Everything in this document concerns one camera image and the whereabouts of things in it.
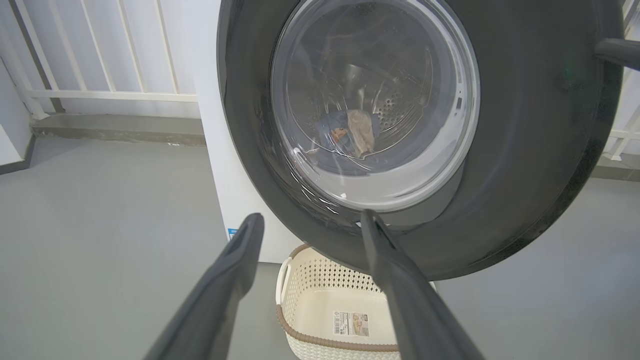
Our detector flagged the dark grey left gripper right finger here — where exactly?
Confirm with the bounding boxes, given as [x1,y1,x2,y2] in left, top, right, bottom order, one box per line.
[360,209,485,360]

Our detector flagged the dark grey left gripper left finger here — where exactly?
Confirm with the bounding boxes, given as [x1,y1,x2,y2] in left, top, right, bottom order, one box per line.
[144,213,265,360]

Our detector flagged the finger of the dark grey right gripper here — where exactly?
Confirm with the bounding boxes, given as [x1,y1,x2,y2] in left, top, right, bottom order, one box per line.
[594,37,640,72]

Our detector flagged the black glass washing machine door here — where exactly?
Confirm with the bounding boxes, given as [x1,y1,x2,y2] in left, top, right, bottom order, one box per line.
[216,0,625,282]

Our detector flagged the beige cloth garment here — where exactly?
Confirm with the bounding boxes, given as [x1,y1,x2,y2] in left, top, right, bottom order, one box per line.
[345,109,381,159]

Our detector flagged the blue printed garment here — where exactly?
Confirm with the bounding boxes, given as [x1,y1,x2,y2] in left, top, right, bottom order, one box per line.
[315,110,382,161]

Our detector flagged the basket product label sticker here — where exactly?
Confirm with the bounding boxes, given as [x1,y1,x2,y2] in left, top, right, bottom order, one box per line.
[333,311,370,338]

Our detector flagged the cream perforated laundry basket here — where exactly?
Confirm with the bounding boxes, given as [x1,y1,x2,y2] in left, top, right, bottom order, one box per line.
[275,243,436,360]

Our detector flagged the white washing machine body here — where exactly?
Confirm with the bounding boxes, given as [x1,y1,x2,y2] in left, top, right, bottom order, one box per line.
[192,0,304,264]

